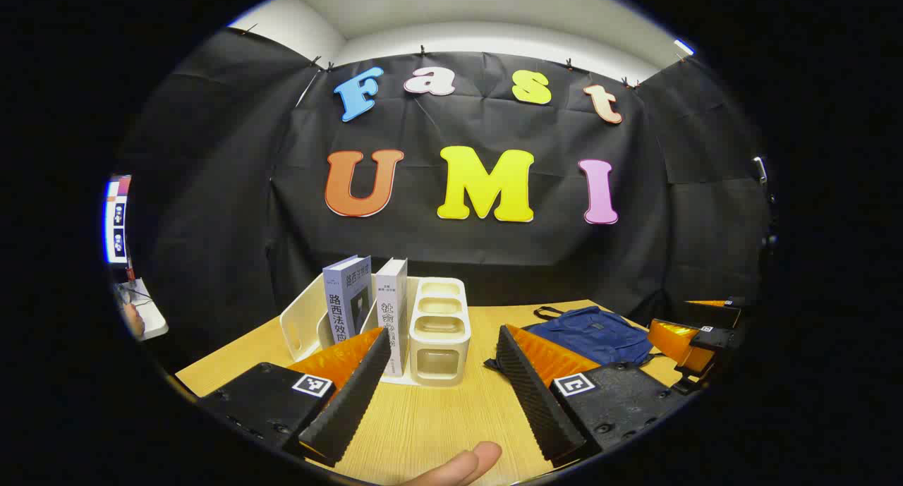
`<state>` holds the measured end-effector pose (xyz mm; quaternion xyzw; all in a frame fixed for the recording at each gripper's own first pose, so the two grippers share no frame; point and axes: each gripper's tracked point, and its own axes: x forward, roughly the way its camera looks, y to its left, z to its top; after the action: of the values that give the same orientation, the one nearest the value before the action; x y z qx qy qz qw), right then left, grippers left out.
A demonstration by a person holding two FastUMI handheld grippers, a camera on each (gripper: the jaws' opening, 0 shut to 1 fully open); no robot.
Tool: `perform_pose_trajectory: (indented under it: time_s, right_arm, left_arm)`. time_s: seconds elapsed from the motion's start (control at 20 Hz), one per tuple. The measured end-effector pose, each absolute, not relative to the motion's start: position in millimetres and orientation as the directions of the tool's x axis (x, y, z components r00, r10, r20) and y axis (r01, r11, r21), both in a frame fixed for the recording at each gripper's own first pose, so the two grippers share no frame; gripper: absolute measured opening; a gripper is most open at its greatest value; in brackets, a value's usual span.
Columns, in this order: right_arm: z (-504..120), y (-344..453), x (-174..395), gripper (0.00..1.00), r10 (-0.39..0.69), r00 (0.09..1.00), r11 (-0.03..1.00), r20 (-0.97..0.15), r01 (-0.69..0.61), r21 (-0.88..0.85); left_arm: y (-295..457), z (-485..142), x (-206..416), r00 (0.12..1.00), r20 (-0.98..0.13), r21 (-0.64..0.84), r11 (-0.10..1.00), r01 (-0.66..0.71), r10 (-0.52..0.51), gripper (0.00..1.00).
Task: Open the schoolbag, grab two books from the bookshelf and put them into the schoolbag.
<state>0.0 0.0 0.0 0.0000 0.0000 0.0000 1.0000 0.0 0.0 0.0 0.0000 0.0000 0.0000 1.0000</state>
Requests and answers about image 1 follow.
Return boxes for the white side table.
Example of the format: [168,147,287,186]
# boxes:
[113,278,169,342]

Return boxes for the blue schoolbag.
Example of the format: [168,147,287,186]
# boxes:
[484,305,664,375]

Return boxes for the computer monitor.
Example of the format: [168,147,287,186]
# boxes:
[104,176,133,265]

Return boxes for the purple-grey cover book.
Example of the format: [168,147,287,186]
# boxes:
[322,255,372,346]

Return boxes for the white cover book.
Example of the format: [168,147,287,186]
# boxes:
[375,257,408,378]

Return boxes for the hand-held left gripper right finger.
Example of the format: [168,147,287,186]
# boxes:
[496,324,696,469]

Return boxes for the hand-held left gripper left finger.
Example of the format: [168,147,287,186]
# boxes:
[200,326,393,467]

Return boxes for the white plastic bookshelf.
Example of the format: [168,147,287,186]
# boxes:
[279,273,472,388]

